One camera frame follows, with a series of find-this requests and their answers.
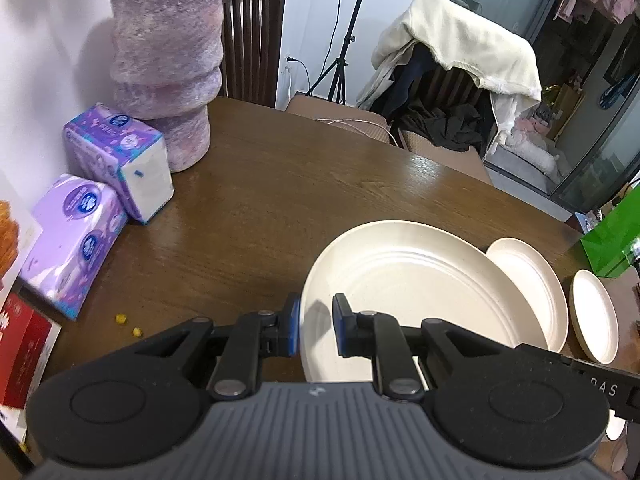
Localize dark wooden chair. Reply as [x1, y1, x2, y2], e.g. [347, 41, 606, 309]
[221, 0, 290, 108]

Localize purple tissue pack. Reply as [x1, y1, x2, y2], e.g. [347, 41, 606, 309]
[63, 102, 175, 225]
[20, 174, 128, 322]

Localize chair draped with clothes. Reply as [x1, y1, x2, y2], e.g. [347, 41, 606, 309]
[357, 0, 543, 156]

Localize white cable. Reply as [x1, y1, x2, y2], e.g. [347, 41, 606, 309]
[315, 118, 401, 147]

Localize dark framed glass door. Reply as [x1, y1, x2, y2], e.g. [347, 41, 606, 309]
[432, 0, 640, 211]

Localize dark blue garment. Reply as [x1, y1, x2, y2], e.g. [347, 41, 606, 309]
[385, 45, 441, 111]

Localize black tripod stand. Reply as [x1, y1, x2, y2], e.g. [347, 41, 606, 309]
[307, 0, 376, 106]

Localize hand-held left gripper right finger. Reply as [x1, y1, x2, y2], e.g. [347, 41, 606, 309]
[332, 293, 523, 402]

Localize purple textured vase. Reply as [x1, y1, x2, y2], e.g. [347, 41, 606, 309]
[110, 0, 228, 173]

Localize large cream plate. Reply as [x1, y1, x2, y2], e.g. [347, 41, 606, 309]
[299, 220, 551, 383]

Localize white box with orange print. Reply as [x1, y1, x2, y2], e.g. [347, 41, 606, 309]
[0, 200, 43, 281]

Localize red box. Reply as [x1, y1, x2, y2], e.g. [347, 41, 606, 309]
[0, 292, 62, 408]

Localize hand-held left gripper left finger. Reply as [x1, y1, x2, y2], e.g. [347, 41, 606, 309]
[107, 296, 302, 402]

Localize clothes-draped wooden chair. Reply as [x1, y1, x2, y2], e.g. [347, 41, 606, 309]
[425, 67, 481, 111]

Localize green paper bag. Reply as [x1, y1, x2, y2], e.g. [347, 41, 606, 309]
[580, 195, 640, 278]

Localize tan seat cushion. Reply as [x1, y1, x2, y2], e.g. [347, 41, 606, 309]
[400, 130, 493, 186]
[285, 91, 396, 146]

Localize scattered yellow kernels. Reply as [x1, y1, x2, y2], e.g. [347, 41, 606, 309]
[115, 314, 143, 338]

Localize small cream plate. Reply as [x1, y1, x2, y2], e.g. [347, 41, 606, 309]
[570, 269, 621, 365]

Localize medium cream plate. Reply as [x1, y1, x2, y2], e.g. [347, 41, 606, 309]
[486, 237, 570, 353]

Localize black crumpled clothes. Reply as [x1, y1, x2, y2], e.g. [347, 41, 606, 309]
[400, 100, 496, 153]

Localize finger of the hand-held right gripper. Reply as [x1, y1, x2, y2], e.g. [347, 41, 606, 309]
[515, 342, 576, 368]

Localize white plush toy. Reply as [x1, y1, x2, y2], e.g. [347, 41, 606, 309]
[500, 130, 558, 176]

